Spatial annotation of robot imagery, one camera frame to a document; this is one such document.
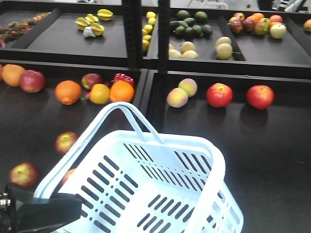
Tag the black fruit display stand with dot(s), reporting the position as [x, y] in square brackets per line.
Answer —
[267, 152]

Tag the red apple tray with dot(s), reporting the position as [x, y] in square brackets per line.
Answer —
[260, 96]
[219, 95]

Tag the orange with navel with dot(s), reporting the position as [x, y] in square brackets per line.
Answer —
[68, 92]

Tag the peach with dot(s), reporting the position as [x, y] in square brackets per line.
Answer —
[177, 98]
[189, 86]

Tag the big red apple back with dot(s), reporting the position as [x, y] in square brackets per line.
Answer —
[32, 81]

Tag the black perforated upright post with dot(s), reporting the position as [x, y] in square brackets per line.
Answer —
[132, 29]

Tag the peach back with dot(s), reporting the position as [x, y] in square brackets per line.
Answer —
[189, 86]

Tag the red apple middle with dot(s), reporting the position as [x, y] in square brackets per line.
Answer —
[67, 176]

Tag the red apple front left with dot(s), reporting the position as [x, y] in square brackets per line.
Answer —
[64, 142]

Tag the red apple front right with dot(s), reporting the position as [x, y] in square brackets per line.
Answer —
[24, 174]

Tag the light blue plastic basket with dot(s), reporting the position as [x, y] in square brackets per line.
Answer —
[142, 181]

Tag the yellow orange fruit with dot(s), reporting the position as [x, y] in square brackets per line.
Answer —
[99, 94]

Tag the yellow starfruit far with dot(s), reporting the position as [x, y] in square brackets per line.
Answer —
[105, 15]

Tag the red bell pepper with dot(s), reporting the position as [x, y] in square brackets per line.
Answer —
[123, 77]

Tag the red yellow apple behind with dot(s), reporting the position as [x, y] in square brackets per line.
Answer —
[90, 79]

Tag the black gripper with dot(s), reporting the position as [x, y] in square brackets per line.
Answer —
[20, 212]

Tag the large orange right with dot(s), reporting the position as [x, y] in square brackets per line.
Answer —
[122, 91]

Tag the peach front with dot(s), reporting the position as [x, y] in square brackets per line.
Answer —
[177, 98]

